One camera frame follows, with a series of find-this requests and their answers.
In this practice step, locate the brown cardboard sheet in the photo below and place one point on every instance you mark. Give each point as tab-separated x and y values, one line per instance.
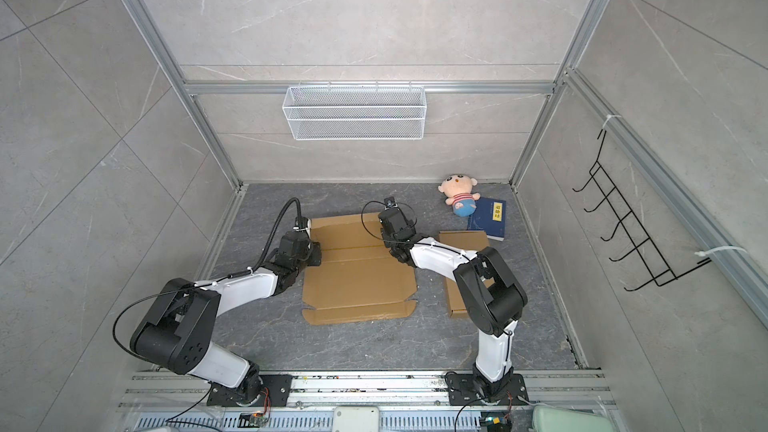
358	279

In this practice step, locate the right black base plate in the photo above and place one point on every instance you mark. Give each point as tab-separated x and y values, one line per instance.
474	389

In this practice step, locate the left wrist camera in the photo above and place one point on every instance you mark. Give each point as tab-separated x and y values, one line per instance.
303	224

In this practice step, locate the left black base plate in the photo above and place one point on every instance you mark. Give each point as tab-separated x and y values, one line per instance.
255	391

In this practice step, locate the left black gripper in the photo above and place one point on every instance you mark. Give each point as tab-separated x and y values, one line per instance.
316	249

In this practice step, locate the pale green container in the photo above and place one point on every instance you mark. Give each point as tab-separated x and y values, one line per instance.
552	419

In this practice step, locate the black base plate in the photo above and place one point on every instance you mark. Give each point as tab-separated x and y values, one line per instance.
255	391
474	389

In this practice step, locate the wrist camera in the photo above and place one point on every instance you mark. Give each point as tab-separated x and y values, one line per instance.
390	201
303	224

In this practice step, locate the plush doll striped shirt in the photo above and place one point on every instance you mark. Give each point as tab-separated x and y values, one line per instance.
459	193

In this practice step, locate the dark blue book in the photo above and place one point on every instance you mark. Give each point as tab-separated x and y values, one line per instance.
489	217

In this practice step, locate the black wire hook rack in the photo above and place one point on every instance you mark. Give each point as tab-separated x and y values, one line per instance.
658	271

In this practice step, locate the aluminium mounting rail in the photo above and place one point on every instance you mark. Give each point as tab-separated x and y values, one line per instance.
313	390

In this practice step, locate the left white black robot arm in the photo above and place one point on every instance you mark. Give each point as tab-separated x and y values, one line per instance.
176	331

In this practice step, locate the white electrical box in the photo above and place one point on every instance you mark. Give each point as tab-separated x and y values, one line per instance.
356	419

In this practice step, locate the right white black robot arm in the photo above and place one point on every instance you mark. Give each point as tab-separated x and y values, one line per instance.
492	295

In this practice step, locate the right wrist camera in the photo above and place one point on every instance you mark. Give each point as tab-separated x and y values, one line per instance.
390	201

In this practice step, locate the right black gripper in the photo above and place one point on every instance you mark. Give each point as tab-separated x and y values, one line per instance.
385	236

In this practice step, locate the white wire mesh basket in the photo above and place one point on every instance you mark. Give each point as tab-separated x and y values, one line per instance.
338	113

